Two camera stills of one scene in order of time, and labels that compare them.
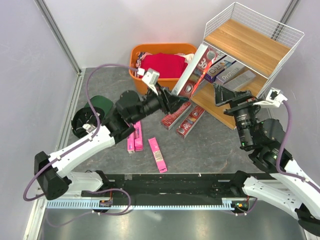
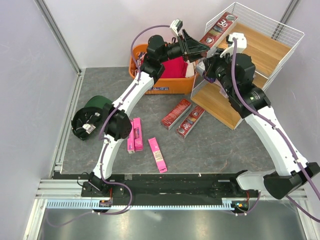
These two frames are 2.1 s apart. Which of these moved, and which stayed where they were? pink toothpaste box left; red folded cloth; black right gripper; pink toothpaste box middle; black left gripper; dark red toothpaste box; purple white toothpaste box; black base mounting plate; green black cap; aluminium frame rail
Moved: purple white toothpaste box; black right gripper; black left gripper
Stayed: green black cap; pink toothpaste box middle; black base mounting plate; red folded cloth; aluminium frame rail; dark red toothpaste box; pink toothpaste box left
